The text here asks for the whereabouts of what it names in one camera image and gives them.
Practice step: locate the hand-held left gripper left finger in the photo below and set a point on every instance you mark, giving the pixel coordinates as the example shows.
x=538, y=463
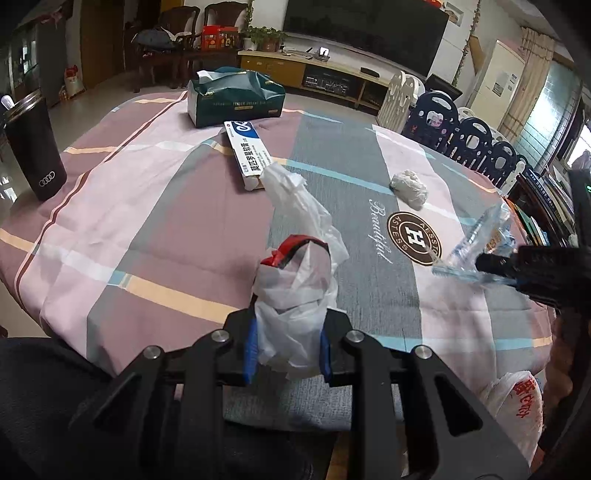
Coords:
x=251, y=350

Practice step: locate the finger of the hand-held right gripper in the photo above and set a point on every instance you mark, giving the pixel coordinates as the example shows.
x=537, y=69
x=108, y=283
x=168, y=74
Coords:
x=545, y=272

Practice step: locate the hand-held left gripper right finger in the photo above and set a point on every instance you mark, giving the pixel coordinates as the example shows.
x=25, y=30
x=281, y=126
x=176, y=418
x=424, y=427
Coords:
x=325, y=355

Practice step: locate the thin white plastic bag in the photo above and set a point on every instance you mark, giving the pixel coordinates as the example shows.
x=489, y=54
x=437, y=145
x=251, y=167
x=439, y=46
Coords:
x=295, y=295

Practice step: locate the clear plastic wrapper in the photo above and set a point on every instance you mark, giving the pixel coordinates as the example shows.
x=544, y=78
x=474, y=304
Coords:
x=471, y=242

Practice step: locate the red black wrapper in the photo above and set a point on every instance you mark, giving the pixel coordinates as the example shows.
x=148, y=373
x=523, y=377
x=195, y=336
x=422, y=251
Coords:
x=288, y=247

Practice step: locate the white red-printed plastic bag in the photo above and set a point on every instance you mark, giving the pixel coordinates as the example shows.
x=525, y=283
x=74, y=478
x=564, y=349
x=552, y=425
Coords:
x=517, y=406

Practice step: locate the row of books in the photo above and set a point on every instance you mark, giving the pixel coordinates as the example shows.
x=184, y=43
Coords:
x=549, y=203

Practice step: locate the navy plastic fence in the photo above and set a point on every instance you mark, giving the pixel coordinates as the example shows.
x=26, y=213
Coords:
x=471, y=138

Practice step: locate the beige curtain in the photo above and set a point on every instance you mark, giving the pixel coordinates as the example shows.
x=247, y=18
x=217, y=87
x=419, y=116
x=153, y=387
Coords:
x=531, y=83

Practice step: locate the white standing air conditioner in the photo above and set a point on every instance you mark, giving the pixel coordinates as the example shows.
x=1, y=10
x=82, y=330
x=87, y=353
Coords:
x=496, y=83

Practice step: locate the crumpled white tissue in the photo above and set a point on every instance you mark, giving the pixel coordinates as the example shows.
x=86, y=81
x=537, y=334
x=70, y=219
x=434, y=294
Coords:
x=408, y=187

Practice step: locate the green ivy garland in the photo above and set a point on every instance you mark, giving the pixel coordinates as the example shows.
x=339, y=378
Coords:
x=250, y=14
x=468, y=41

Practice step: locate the white blue ointment box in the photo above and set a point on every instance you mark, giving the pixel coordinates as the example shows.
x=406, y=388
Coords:
x=247, y=147

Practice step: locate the white plastic fence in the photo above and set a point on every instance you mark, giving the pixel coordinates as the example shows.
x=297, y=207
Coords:
x=399, y=99

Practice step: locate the green tissue box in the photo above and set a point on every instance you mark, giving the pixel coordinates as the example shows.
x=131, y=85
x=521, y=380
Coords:
x=235, y=99

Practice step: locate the black audio receiver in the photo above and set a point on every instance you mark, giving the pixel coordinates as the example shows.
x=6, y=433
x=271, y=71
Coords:
x=323, y=84

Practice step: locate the black television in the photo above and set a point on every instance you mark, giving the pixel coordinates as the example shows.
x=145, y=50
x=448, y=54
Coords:
x=369, y=27

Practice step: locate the yellow television cabinet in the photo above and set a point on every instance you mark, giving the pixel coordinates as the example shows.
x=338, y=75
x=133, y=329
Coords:
x=272, y=69

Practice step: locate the black thermos bottle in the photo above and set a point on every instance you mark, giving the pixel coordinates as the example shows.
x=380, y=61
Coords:
x=37, y=147

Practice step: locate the small desk clock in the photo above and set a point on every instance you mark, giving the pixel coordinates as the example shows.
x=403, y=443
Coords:
x=323, y=54

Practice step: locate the green potted plant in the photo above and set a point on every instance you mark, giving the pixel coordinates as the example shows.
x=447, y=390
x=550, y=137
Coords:
x=265, y=39

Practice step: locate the orange gift box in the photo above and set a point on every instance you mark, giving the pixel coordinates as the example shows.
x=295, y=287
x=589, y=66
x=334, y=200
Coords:
x=230, y=38

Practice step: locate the red gift box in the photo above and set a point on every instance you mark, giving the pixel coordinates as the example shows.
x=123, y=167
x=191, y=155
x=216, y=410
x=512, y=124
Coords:
x=210, y=38

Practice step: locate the red white shopping bag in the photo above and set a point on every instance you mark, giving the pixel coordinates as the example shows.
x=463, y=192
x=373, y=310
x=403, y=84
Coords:
x=74, y=81

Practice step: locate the black bag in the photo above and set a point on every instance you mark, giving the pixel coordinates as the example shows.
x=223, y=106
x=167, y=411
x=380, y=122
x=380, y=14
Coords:
x=154, y=39

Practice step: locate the dark wooden chair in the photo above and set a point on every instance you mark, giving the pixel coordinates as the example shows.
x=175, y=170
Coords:
x=184, y=16
x=226, y=14

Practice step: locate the grey refrigerator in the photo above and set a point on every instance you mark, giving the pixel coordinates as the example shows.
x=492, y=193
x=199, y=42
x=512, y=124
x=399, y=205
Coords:
x=46, y=60

